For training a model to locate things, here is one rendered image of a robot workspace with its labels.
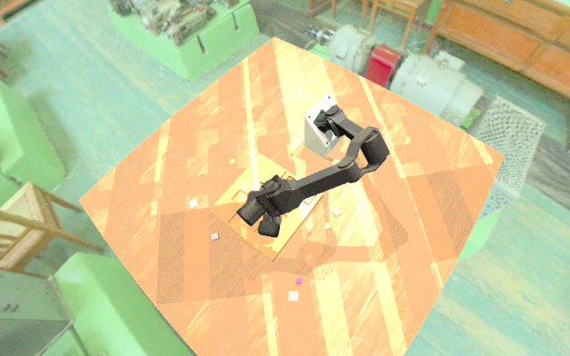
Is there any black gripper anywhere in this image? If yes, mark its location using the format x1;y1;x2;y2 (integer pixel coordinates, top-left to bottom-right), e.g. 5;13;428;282
257;213;282;238

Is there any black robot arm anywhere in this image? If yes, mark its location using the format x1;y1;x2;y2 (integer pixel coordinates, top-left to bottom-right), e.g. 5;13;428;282
237;104;390;226

